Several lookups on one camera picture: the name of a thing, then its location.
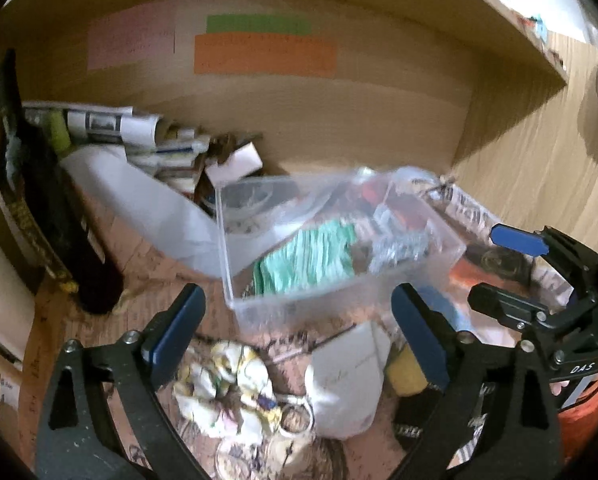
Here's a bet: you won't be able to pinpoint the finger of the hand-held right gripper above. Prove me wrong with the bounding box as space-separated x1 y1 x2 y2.
468 283 598 332
490 223 598 306

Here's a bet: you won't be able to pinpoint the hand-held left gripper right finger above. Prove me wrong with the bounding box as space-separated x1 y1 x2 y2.
390 282 564 480

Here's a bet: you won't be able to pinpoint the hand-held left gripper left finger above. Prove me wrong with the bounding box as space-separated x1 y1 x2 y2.
35 283 214 480

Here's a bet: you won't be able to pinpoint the clear plastic storage box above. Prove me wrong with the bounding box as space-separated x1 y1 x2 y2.
215 165 468 334

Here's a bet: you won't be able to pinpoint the floral patterned soft cloth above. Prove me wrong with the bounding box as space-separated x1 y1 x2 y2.
171 340 282 442

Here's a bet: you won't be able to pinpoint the yellow sponge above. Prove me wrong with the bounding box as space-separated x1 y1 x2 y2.
384 345 430 397

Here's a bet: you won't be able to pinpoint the spread newspaper sheet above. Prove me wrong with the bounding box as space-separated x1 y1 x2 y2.
409 167 576 312

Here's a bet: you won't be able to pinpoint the orange fabric item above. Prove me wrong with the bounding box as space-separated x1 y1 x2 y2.
559 374 598 463

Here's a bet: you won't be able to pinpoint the shiny foil packets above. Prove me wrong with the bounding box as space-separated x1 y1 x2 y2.
369 210 432 276

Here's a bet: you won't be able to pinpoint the black printed packet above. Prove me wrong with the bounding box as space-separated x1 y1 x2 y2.
393 389 446 454

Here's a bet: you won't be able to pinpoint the translucent plastic box lid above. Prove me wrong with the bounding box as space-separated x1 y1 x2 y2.
61 145 226 282

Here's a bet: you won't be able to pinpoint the dark glass bottle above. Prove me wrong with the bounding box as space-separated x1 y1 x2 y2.
21 125 126 317

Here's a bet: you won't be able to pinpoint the green folded cloth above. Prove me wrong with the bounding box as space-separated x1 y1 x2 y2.
253 220 358 297

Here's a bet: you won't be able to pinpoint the red small packet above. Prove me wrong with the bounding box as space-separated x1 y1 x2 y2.
360 182 390 207

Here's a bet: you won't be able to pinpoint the pile of papers and booklets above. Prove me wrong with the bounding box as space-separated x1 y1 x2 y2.
124 127 216 198

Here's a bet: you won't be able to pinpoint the beige small pouch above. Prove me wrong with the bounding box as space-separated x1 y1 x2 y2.
266 430 320 472

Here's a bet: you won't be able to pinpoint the white paper block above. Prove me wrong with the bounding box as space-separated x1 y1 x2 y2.
205 142 262 187

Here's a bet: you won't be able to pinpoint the white box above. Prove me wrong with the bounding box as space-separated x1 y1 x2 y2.
0 230 38 362

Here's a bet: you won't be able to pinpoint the black book with yellow print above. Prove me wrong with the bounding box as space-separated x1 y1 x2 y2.
0 180 78 294

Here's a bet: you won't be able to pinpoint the cardboard box with label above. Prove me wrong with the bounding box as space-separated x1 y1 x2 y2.
0 360 30 413

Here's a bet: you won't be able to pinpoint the rolled newspaper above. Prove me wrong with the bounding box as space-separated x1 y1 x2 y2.
24 102 162 147

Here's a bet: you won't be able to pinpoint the row of small shelf items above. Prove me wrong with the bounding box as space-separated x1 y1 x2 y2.
449 0 567 70

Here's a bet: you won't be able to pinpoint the wooden shelf board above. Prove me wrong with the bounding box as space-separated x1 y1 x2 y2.
419 0 572 89

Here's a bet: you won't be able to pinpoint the yellow green tube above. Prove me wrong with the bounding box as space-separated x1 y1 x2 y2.
49 110 72 157

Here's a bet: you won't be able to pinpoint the tall black green object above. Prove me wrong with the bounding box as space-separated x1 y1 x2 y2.
0 49 30 186

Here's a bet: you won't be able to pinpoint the orange paper note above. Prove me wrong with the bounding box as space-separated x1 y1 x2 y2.
194 34 338 80

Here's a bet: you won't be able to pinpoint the pink paper note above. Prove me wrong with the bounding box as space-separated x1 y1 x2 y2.
87 1 176 71

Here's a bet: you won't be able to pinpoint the green paper note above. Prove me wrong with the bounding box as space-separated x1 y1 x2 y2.
206 14 312 37

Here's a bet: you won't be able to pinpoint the dark coiled cable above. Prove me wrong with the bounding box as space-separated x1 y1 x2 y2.
466 245 532 282

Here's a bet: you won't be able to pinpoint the metal key ring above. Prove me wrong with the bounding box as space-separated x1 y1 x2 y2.
278 394 316 437

